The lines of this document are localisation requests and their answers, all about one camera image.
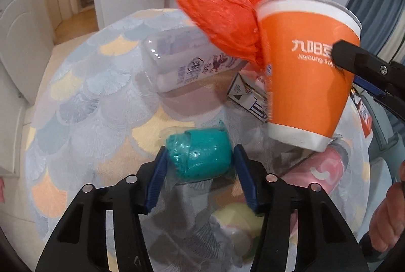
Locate pink bottle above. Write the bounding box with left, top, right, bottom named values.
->
left=280, top=144, right=350, bottom=235

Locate orange cardboard box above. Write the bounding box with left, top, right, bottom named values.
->
left=357, top=97, right=373, bottom=137

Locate white room door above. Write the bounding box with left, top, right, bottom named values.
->
left=0, top=0, right=54, bottom=105

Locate white printed carton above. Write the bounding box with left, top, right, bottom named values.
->
left=226, top=72, right=269, bottom=124

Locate person's right hand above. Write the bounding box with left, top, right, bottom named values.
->
left=370, top=181, right=405, bottom=254

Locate pale yellow round container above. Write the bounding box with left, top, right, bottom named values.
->
left=210, top=202, right=263, bottom=263

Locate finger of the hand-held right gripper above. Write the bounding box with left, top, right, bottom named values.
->
left=353, top=77, right=405, bottom=122
left=333, top=40, right=405, bottom=98

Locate teal plastic wrapper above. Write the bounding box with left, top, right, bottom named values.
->
left=165, top=122, right=233, bottom=181

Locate clear plastic bottle with label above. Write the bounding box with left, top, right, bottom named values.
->
left=141, top=27, right=246, bottom=93

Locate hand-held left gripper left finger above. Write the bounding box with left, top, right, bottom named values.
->
left=35, top=146, right=168, bottom=272

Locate orange-red plastic bag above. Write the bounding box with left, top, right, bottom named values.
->
left=173, top=0, right=269, bottom=71

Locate orange paper cup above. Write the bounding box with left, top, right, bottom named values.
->
left=255, top=0, right=363, bottom=152

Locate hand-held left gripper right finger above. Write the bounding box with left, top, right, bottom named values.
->
left=233, top=144, right=369, bottom=272

